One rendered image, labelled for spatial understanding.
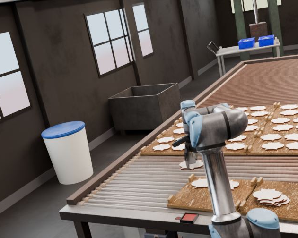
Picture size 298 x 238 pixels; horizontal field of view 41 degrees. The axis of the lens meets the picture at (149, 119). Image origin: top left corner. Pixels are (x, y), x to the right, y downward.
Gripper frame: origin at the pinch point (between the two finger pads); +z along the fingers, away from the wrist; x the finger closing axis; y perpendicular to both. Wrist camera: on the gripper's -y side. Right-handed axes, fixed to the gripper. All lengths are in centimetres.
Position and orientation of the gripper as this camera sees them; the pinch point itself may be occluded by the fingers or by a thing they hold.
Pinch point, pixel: (191, 164)
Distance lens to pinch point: 219.6
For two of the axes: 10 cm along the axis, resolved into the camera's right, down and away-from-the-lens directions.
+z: 1.4, 9.4, 3.0
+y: 8.5, 0.4, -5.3
